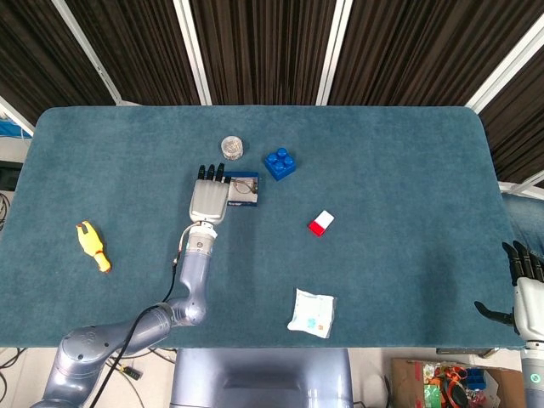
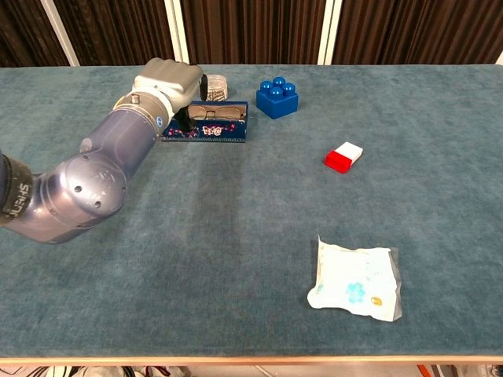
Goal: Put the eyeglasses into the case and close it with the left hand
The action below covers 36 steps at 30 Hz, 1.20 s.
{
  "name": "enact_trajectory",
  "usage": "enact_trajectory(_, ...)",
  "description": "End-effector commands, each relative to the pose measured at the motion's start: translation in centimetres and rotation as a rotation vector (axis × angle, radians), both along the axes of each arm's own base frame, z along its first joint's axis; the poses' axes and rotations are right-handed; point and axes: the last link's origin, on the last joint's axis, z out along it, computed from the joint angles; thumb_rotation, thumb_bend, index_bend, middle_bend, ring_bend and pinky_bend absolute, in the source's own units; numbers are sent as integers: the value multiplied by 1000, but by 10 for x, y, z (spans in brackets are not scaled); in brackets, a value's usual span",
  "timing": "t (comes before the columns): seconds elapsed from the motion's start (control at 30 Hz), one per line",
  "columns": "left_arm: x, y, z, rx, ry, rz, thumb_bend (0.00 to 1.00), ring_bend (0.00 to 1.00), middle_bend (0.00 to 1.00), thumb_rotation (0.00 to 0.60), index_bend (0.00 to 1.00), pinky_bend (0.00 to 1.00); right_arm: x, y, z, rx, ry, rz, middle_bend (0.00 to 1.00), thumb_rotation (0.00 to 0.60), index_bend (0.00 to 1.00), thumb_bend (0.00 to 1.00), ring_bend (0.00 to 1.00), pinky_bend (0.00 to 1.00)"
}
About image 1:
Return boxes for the dark brown pleated curtain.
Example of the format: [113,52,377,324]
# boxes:
[0,0,544,184]

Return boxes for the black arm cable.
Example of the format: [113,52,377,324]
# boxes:
[87,229,192,408]

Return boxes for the grey-blue robot torso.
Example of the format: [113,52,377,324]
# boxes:
[168,348,354,408]

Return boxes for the red and white block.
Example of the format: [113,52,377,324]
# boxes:
[307,209,336,238]

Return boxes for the blue denim fabric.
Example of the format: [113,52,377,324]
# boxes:
[501,190,544,256]

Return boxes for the white aluminium frame bar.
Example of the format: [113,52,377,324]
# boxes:
[497,172,544,199]

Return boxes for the blue plastic bin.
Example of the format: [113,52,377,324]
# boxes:
[465,367,486,390]

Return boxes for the blue cardboard box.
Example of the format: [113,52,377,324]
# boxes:
[223,170,261,208]

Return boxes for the blue bundle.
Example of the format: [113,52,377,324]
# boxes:
[0,118,33,139]

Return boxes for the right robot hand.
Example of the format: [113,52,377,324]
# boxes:
[473,241,544,341]

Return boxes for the brown cardboard box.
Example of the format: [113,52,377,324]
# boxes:
[390,357,524,408]

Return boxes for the blue plastic building block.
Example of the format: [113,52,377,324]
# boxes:
[263,146,298,182]

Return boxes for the white aluminium frame post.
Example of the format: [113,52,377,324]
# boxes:
[315,0,354,106]
[0,95,35,137]
[173,0,213,106]
[464,16,544,114]
[51,0,125,106]

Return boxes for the black floor cable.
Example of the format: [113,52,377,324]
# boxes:
[105,359,146,408]

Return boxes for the clear round plastic jar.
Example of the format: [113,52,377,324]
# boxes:
[219,135,246,162]

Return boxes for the blue-green table cloth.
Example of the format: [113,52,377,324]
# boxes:
[0,105,524,350]

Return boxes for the white plastic packet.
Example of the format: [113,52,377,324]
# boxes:
[286,287,338,340]

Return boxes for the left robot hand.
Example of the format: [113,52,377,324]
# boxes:
[188,162,233,225]

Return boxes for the wire-rimmed eyeglasses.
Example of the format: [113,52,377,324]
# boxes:
[231,178,259,196]

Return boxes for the yellow rubber chicken toy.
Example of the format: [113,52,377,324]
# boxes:
[75,219,112,275]

